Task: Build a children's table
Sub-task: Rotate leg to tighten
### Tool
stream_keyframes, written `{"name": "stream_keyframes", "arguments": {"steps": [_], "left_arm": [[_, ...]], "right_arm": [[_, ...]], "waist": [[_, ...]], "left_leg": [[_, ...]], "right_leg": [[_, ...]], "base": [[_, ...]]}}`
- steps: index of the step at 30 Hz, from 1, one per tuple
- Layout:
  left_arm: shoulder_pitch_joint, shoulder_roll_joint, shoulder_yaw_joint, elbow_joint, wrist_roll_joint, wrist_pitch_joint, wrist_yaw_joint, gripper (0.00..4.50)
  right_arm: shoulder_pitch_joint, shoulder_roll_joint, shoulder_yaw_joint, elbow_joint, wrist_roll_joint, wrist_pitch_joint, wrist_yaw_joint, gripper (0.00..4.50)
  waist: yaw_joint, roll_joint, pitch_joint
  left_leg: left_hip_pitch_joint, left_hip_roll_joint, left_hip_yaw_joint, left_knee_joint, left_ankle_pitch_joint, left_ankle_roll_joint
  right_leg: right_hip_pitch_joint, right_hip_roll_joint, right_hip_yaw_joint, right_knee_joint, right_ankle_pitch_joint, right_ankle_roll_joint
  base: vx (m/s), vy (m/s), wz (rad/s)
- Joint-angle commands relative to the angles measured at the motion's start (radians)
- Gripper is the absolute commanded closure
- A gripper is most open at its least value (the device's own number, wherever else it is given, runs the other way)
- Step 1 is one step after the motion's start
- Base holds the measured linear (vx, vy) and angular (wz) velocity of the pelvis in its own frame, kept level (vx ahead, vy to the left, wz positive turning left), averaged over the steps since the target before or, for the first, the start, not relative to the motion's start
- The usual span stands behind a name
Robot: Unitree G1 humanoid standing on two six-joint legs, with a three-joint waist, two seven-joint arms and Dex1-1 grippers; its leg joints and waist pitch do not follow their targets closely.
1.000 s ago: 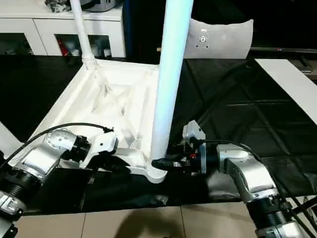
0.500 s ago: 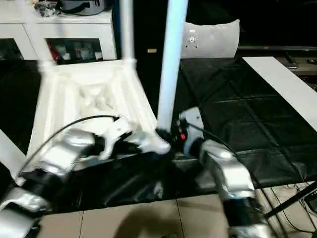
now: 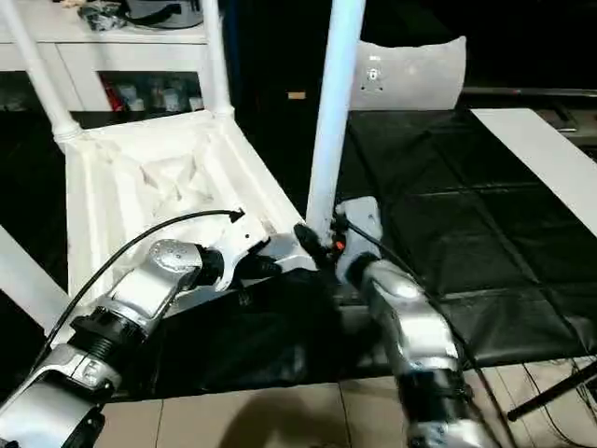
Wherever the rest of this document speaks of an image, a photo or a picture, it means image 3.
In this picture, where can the white plastic table top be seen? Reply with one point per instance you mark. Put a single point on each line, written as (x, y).
(140, 186)

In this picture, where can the black floor mat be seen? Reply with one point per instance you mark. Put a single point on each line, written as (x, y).
(466, 210)

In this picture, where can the white flat panel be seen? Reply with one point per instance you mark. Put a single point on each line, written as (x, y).
(536, 149)

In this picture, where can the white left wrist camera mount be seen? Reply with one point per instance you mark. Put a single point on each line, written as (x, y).
(238, 242)

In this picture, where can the grey round bag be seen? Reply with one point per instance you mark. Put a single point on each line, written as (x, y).
(168, 14)

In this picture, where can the black metal stand leg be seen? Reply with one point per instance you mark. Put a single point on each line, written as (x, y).
(550, 396)

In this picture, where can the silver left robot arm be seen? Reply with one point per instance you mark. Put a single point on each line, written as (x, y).
(140, 289)

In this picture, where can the grey printed cushion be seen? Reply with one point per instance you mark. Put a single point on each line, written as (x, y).
(410, 74)

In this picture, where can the small yellow label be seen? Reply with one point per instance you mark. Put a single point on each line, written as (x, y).
(296, 95)

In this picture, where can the white glass-door cabinet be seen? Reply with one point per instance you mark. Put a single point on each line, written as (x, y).
(140, 60)

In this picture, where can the white plastic table leg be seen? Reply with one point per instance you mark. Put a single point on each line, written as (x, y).
(217, 56)
(336, 116)
(37, 70)
(23, 280)

